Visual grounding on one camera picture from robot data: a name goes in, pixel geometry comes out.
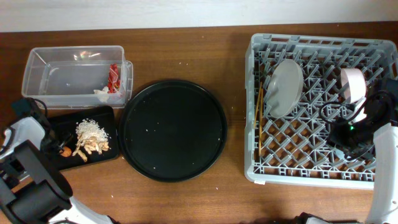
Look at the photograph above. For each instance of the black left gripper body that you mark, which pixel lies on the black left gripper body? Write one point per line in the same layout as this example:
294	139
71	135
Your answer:
57	138

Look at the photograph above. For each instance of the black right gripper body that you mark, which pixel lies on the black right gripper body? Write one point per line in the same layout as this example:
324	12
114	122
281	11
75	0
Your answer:
351	139

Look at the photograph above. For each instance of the orange carrot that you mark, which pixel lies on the orange carrot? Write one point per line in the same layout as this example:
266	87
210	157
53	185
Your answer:
66	152

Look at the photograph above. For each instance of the peanut shells food scraps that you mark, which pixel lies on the peanut shells food scraps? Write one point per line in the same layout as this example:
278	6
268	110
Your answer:
91	137

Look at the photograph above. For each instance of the white bowl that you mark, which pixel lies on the white bowl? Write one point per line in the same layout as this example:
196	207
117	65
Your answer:
354	79

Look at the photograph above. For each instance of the red snack wrapper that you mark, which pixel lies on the red snack wrapper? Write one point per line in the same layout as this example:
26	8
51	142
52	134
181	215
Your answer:
113	79

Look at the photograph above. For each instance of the grey plate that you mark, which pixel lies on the grey plate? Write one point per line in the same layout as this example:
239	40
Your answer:
285	88

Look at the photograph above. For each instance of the wooden chopstick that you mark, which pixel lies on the wooden chopstick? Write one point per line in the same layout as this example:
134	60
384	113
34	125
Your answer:
258	102
261	103

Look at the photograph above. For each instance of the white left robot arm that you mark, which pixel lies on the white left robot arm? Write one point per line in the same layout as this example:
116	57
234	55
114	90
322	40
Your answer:
33	190

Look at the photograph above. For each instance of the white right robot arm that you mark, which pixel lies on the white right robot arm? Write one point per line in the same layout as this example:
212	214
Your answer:
373	127

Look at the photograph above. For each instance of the grey dishwasher rack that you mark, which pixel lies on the grey dishwasher rack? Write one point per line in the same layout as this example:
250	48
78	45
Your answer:
295	150

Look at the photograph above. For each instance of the black rectangular tray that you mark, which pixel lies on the black rectangular tray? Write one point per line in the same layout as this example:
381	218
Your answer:
68	123

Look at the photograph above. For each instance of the white scrap in bin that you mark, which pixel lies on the white scrap in bin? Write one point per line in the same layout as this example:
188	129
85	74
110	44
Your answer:
102	95

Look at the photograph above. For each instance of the clear plastic bin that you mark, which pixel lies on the clear plastic bin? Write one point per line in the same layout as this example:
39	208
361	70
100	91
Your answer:
65	77

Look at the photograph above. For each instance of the black base block bottom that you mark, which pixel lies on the black base block bottom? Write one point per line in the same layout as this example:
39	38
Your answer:
306	218

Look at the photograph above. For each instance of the round black tray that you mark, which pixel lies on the round black tray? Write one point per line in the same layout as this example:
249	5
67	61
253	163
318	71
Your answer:
172	131

